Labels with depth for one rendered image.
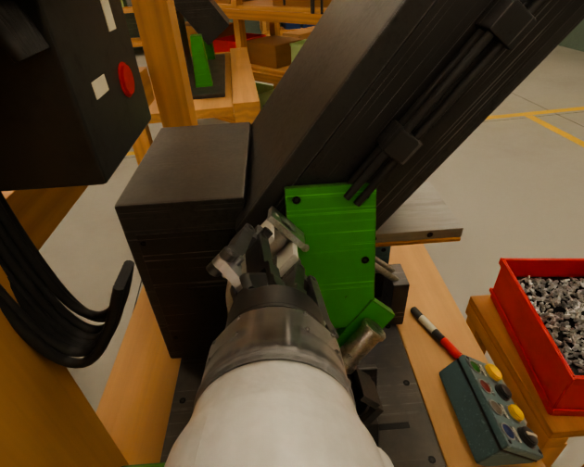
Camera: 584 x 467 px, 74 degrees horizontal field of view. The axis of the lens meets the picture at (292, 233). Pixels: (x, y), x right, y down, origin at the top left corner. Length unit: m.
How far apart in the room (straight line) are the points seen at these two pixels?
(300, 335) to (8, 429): 0.31
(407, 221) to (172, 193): 0.38
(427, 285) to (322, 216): 0.47
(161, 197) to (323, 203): 0.23
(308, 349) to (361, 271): 0.32
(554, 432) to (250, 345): 0.74
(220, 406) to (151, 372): 0.64
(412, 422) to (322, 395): 0.52
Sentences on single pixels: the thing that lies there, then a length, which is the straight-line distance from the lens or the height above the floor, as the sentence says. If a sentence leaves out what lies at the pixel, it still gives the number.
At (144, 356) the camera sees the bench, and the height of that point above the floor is 0.88.
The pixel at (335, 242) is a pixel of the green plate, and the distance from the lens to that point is 0.51.
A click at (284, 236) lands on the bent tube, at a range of 0.46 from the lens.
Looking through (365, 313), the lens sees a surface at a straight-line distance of 0.56.
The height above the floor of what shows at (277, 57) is 0.81.
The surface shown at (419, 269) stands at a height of 0.90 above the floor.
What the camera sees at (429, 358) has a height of 0.90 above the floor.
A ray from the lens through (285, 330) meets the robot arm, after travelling 0.23.
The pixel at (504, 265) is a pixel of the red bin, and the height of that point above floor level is 0.92.
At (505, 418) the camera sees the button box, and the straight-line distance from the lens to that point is 0.70.
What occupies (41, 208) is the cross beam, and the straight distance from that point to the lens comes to 0.66.
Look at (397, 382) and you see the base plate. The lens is 0.74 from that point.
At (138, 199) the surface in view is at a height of 1.24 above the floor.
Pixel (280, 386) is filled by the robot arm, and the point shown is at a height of 1.35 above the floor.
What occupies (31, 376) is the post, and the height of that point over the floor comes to 1.18.
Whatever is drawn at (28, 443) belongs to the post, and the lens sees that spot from 0.49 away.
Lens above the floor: 1.51
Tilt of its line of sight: 36 degrees down
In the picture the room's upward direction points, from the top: 3 degrees counter-clockwise
